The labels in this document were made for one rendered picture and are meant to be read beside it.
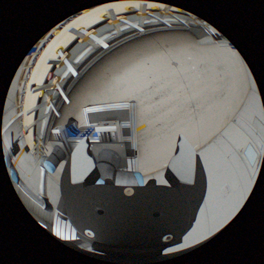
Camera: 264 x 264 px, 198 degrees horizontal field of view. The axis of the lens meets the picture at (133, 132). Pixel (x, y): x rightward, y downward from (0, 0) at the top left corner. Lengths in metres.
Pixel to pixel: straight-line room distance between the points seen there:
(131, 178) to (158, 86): 1.34
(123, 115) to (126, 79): 0.59
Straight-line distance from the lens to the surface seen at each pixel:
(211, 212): 2.09
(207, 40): 2.32
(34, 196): 0.76
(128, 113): 1.27
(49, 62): 0.71
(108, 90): 1.49
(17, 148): 0.82
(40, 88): 0.84
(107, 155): 0.50
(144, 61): 1.52
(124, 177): 0.41
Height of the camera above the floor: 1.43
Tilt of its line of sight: 62 degrees down
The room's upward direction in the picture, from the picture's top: 178 degrees counter-clockwise
